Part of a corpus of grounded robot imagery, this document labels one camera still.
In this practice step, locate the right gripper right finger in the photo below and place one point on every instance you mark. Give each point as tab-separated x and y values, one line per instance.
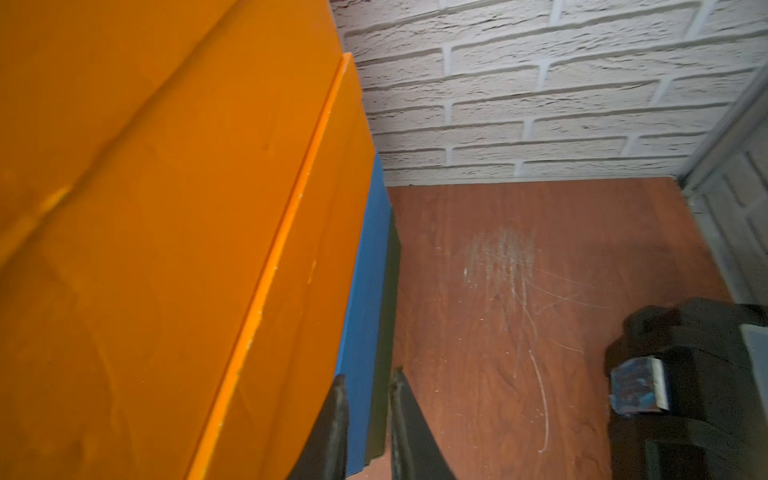
415	453

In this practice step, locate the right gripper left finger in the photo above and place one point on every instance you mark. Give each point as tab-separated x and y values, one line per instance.
324	455

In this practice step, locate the blue shoebox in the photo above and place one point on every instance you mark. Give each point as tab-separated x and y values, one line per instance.
358	348

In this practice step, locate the orange shoebox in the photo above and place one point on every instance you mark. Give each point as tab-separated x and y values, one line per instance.
284	360
148	151

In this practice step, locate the green shoebox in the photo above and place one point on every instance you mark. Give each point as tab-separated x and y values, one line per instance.
379	406

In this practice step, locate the black grey toolbox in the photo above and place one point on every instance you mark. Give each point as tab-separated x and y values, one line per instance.
688	392

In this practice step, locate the right corner aluminium profile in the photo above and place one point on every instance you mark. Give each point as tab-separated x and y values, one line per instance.
713	155

